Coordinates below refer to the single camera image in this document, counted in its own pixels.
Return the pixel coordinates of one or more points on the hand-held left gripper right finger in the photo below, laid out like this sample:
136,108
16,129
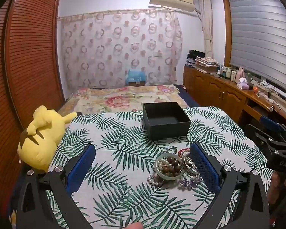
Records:
205,164

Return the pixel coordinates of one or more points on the floral blanket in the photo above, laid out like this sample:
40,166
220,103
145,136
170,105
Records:
119,99

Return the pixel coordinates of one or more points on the grey window blind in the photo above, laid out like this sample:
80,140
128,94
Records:
259,35

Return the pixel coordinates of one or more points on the person's left hand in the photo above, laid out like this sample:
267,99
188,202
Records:
133,226

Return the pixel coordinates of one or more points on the brown cardboard box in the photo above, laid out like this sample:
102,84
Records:
136,83

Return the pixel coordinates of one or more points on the brown louvered wardrobe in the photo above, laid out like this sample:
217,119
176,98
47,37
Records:
31,52

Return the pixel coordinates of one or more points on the person's right hand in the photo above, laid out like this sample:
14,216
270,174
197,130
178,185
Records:
275,188

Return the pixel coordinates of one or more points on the blue plush toy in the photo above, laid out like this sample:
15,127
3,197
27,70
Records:
135,75

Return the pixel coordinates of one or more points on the cream window curtain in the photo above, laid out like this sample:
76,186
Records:
206,23

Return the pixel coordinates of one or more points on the wooden window frame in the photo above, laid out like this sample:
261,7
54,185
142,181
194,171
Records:
227,28

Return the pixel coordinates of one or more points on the white power strip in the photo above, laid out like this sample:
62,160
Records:
275,95

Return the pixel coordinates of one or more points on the red cloth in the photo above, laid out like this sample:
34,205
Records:
273,223

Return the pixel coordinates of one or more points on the leaf print cloth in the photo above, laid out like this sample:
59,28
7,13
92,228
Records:
124,145

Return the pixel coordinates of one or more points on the stack of dark folded clothes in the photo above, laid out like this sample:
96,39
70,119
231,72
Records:
193,56

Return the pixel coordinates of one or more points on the row of toiletry bottles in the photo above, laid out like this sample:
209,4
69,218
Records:
231,72

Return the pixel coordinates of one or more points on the silver bangle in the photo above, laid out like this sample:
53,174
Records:
188,169

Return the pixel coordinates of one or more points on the yellow plush toy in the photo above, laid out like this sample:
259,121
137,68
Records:
41,138

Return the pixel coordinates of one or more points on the black square box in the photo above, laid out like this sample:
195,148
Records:
166,124

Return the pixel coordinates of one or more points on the green jade bangle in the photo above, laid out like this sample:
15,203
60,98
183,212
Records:
157,173

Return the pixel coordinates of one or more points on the navy bed sheet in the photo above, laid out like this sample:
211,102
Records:
186,95

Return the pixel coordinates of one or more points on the long wooden cabinet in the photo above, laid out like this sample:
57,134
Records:
216,88

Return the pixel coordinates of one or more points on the stack of floral folded cloths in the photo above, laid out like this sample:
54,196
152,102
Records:
206,62

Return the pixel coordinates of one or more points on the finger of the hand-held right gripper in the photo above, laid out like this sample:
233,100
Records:
269,122
258,133

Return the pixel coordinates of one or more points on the pink tissue box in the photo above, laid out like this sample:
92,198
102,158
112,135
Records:
242,84

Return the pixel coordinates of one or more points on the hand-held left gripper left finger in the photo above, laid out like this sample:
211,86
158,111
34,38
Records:
82,169

